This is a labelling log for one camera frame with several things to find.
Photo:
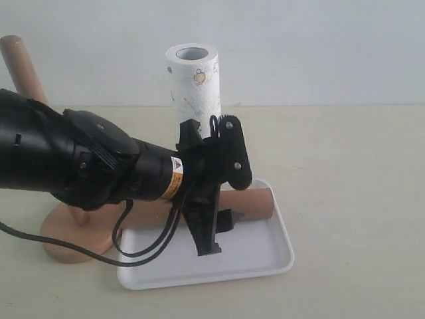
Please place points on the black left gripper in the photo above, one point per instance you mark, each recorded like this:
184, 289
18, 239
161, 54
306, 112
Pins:
198, 195

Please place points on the brown cardboard tube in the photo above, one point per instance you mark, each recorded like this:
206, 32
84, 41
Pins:
254, 203

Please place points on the white printed paper towel roll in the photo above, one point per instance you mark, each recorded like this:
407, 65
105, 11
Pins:
194, 83

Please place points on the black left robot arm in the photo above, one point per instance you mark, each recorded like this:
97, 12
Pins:
86, 161

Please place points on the wooden paper towel holder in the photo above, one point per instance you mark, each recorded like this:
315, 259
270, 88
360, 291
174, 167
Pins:
89, 229

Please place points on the white rectangular plastic tray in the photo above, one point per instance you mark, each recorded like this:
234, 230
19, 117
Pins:
254, 248

